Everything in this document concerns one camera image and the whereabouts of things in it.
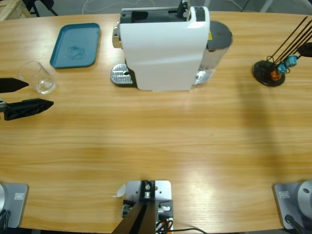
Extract wooden crate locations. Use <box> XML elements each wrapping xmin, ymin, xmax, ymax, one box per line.
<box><xmin>0</xmin><ymin>0</ymin><xmax>32</xmax><ymax>22</ymax></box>

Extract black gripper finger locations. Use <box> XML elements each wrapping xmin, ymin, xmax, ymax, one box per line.
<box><xmin>297</xmin><ymin>42</ymin><xmax>312</xmax><ymax>59</ymax></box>

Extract orange cable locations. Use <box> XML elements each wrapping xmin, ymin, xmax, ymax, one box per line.
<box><xmin>156</xmin><ymin>218</ymin><xmax>174</xmax><ymax>231</ymax></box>

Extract clear water tank dark lid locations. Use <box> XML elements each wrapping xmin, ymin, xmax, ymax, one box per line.
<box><xmin>194</xmin><ymin>20</ymin><xmax>234</xmax><ymax>86</ymax></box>

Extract white paper tag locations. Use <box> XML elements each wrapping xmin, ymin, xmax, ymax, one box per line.
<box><xmin>112</xmin><ymin>184</ymin><xmax>127</xmax><ymax>198</ymax></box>

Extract black base cable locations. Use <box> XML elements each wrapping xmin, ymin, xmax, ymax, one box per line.
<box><xmin>284</xmin><ymin>214</ymin><xmax>305</xmax><ymax>234</ymax></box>
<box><xmin>0</xmin><ymin>209</ymin><xmax>12</xmax><ymax>230</ymax></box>

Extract light grey frame leg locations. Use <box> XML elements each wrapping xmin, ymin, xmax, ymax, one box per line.
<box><xmin>258</xmin><ymin>0</ymin><xmax>274</xmax><ymax>13</ymax></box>

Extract teal plastic tray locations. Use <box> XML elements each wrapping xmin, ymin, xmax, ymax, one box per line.
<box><xmin>49</xmin><ymin>22</ymin><xmax>101</xmax><ymax>69</ymax></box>

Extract black capsule holder with rods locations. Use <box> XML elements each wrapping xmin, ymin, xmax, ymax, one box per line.
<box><xmin>252</xmin><ymin>16</ymin><xmax>312</xmax><ymax>86</ymax></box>

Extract grey base plate with disc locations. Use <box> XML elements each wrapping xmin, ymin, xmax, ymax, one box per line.
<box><xmin>0</xmin><ymin>183</ymin><xmax>30</xmax><ymax>229</ymax></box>
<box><xmin>272</xmin><ymin>179</ymin><xmax>312</xmax><ymax>230</ymax></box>

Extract black stand legs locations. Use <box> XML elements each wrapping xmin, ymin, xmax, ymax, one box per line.
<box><xmin>23</xmin><ymin>0</ymin><xmax>59</xmax><ymax>17</ymax></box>

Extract clear drinking glass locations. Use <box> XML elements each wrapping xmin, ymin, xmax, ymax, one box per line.
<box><xmin>17</xmin><ymin>60</ymin><xmax>57</xmax><ymax>95</ymax></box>

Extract dark mount post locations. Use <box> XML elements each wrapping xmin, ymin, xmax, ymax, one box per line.
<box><xmin>111</xmin><ymin>180</ymin><xmax>156</xmax><ymax>234</ymax></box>

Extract white mount block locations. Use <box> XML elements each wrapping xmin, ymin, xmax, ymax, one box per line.
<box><xmin>121</xmin><ymin>179</ymin><xmax>175</xmax><ymax>231</ymax></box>

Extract white capsule coffee machine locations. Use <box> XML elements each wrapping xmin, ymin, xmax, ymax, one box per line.
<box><xmin>112</xmin><ymin>6</ymin><xmax>211</xmax><ymax>93</ymax></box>

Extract grey translucent machine lever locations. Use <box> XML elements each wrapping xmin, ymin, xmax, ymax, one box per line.
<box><xmin>175</xmin><ymin>0</ymin><xmax>191</xmax><ymax>19</ymax></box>

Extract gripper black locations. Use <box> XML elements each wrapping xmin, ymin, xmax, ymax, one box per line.
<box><xmin>0</xmin><ymin>77</ymin><xmax>54</xmax><ymax>121</ymax></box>

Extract black cable by mount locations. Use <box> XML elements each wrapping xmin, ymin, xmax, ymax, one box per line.
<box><xmin>170</xmin><ymin>228</ymin><xmax>208</xmax><ymax>234</ymax></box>

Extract metal drip tray grille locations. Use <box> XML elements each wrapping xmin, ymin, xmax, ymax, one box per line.
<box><xmin>111</xmin><ymin>63</ymin><xmax>134</xmax><ymax>86</ymax></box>

